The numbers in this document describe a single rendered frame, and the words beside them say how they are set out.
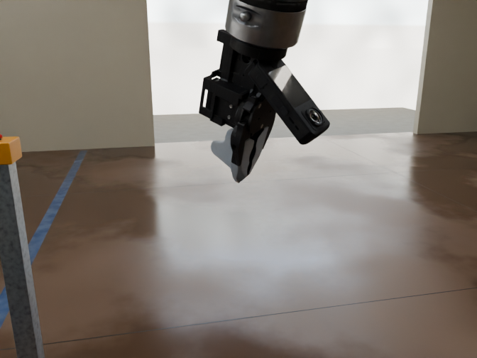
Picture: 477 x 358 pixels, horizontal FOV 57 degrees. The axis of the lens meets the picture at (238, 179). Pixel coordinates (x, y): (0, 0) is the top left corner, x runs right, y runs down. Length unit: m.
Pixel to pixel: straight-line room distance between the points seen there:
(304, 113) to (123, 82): 6.09
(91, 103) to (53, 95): 0.50
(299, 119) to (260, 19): 0.12
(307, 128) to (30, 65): 6.28
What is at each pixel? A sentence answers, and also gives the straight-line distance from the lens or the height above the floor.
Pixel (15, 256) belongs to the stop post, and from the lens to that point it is 1.89.
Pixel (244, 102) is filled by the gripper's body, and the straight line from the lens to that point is 0.56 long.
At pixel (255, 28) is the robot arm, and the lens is 0.51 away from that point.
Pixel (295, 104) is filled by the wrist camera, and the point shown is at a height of 1.33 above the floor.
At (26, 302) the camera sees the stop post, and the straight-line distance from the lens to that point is 1.97.
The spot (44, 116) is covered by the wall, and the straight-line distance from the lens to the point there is 6.75.
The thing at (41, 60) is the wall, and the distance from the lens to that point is 6.68.
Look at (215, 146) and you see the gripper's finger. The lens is 0.62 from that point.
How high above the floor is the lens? 1.39
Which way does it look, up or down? 17 degrees down
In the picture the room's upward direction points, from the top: straight up
